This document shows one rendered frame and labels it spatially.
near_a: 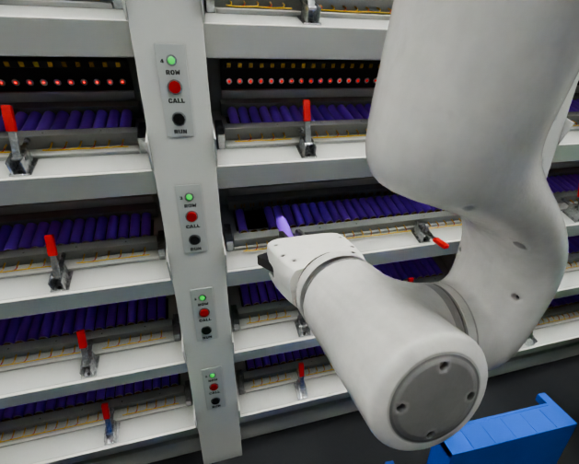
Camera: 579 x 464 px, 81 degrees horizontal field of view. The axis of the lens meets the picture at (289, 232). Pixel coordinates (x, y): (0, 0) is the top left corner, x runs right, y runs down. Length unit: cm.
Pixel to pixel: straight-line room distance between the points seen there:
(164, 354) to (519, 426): 75
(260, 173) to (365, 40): 27
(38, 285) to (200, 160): 35
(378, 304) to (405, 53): 15
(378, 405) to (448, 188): 13
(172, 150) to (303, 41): 26
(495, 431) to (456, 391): 68
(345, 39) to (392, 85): 43
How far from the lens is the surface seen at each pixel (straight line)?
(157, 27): 55
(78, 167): 61
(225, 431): 94
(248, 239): 67
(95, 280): 69
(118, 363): 80
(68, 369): 83
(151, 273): 66
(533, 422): 97
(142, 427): 94
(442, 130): 17
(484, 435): 90
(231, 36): 56
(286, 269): 35
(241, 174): 58
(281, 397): 93
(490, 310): 30
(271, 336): 78
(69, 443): 98
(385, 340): 22
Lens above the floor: 87
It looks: 25 degrees down
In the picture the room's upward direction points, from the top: straight up
